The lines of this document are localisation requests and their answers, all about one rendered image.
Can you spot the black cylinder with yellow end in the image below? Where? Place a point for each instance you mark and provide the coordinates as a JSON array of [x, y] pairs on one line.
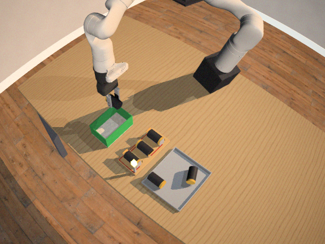
[[153, 135], [116, 103], [142, 146], [155, 179], [129, 156], [192, 174]]

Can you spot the green open-top box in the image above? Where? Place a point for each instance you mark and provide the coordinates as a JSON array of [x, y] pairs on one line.
[[111, 125]]

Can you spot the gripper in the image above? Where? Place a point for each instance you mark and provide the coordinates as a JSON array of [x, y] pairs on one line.
[[106, 74]]

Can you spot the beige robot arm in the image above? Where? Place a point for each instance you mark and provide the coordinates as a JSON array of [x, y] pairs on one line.
[[99, 28]]

